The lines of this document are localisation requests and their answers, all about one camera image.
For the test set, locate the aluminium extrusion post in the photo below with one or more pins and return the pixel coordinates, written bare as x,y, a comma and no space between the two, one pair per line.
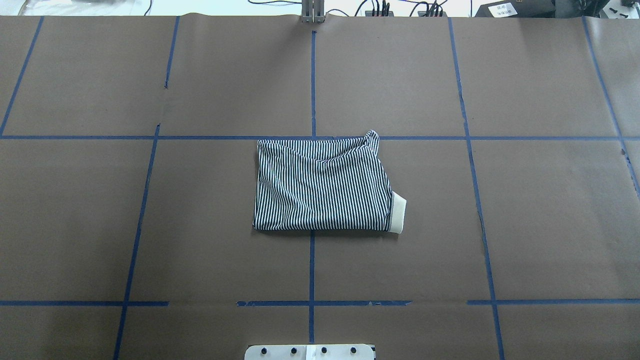
313,11

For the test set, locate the navy white striped polo shirt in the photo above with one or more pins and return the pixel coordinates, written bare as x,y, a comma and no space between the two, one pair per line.
325,185

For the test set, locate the black rectangular box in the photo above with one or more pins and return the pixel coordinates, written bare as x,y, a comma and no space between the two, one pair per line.
517,9

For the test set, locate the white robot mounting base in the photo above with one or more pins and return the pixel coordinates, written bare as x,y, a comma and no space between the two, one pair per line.
347,351

